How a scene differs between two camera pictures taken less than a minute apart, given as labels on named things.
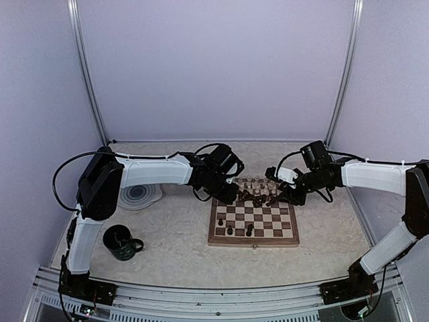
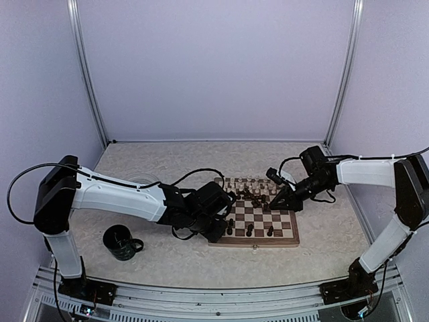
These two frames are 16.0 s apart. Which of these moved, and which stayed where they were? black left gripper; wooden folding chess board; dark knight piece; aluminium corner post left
Moved: black left gripper
Stayed: wooden folding chess board; aluminium corner post left; dark knight piece
